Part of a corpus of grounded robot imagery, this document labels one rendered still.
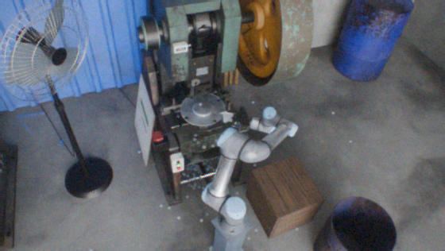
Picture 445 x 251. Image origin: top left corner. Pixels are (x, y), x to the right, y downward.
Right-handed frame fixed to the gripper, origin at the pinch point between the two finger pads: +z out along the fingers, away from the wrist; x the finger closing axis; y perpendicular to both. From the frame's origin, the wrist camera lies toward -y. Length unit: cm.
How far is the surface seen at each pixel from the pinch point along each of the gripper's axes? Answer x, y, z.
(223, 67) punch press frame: -31.4, -6.9, 1.9
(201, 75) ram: -25.1, -3.1, 14.4
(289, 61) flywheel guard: -50, 0, -35
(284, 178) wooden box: 46, 4, -50
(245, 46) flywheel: -26.4, -38.7, -4.1
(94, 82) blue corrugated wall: 58, -55, 142
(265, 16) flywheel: -58, -25, -16
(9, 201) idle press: 71, 75, 145
